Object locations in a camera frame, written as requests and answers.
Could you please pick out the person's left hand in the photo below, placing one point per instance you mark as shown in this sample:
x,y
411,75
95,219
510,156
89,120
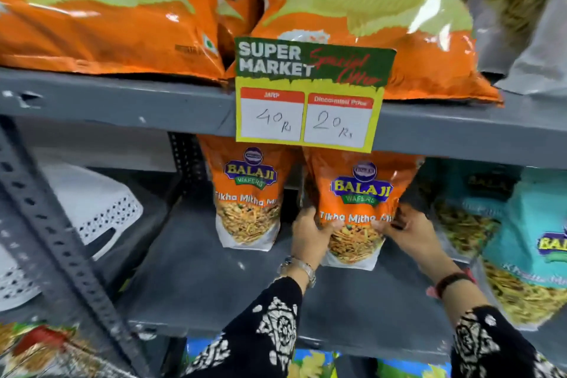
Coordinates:
x,y
308,233

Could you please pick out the person's right hand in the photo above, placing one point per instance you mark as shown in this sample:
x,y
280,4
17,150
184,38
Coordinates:
x,y
414,231

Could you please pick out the person's right thumb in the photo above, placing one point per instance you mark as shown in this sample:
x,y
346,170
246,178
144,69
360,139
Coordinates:
x,y
382,227

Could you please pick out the person's left thumb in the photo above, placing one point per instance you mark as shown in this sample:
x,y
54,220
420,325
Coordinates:
x,y
332,227

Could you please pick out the orange snack mix pouch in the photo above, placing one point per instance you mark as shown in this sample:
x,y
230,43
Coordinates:
x,y
248,196
359,205

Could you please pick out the person's left forearm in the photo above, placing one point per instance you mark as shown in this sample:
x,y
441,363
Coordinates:
x,y
265,324

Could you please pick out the person's right forearm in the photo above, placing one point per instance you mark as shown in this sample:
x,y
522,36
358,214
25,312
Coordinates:
x,y
483,324

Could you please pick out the silver wristwatch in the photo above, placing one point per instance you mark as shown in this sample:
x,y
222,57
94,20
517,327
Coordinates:
x,y
299,269

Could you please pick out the dark red wrist band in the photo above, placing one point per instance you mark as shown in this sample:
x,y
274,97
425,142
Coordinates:
x,y
449,282

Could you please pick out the dark teal snack pouch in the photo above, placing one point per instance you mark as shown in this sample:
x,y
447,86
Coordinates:
x,y
469,209

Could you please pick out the green yellow price sign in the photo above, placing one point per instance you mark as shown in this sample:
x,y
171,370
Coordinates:
x,y
310,96

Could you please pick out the grey metal shelf rack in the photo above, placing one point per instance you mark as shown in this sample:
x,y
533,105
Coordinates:
x,y
177,267

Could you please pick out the clear grey snack bag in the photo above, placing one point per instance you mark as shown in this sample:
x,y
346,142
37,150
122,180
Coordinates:
x,y
505,5

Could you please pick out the white perforated plastic basket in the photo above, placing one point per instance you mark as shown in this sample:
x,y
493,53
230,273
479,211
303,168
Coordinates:
x,y
75,222

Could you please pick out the red green snack packet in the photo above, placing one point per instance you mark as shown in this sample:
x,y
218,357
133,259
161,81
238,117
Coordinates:
x,y
48,351

